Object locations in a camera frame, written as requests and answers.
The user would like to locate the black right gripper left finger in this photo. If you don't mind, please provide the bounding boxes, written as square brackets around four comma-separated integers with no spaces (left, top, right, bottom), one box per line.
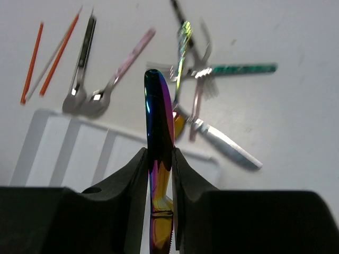
[1,148,148,253]

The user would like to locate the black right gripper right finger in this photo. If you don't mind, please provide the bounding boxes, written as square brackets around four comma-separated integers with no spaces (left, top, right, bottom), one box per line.
[172,148,338,253]

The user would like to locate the ornate silver knife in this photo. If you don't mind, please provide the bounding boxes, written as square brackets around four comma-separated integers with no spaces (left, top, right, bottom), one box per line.
[174,104,263,170]

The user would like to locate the rainbow iridescent knife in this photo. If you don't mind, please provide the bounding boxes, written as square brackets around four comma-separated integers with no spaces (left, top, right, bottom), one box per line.
[144,69,174,253]

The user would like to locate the white divided cutlery tray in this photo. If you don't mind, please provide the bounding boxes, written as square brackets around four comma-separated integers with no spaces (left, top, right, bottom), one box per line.
[9,108,222,191]

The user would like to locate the orange chopstick right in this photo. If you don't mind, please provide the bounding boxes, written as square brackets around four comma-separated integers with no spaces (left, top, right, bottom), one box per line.
[39,13,79,97]

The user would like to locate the orange chopstick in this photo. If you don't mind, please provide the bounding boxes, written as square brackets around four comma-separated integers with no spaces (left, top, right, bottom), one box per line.
[20,22,44,105]
[39,13,79,97]

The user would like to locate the orange chopstick left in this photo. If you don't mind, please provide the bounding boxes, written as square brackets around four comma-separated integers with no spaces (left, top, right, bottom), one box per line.
[20,22,44,105]

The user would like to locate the rainbow iridescent spoon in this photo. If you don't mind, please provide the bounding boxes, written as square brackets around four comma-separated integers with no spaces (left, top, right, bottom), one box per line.
[172,21,191,140]

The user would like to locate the black handled spoon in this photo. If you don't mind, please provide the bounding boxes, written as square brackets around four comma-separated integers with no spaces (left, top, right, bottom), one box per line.
[62,9,97,114]

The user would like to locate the pink handled spoon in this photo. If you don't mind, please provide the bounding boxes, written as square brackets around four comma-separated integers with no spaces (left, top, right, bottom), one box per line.
[81,28,156,117]

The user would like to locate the pink handled fork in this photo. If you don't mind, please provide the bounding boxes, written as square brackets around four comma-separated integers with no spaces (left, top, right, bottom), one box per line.
[188,67,220,142]

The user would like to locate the green handled fork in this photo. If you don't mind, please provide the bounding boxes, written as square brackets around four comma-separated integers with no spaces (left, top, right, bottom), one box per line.
[146,62,278,82]

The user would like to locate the black handled fork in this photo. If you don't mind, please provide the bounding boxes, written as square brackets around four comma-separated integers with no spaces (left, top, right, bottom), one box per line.
[170,0,212,69]

